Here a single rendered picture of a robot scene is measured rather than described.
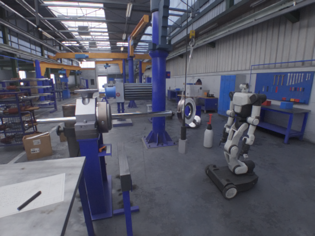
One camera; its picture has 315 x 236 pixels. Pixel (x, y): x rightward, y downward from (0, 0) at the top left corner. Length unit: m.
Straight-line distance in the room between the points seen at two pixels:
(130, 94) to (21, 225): 4.76
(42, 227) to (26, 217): 0.12
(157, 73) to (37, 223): 3.10
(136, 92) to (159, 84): 2.02
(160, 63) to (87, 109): 2.19
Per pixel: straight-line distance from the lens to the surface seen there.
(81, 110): 1.68
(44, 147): 3.82
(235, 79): 6.43
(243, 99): 2.09
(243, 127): 2.21
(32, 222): 0.99
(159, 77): 3.43
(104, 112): 1.71
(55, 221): 0.94
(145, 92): 5.34
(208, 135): 3.62
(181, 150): 1.31
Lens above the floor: 1.50
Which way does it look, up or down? 14 degrees down
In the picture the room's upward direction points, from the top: straight up
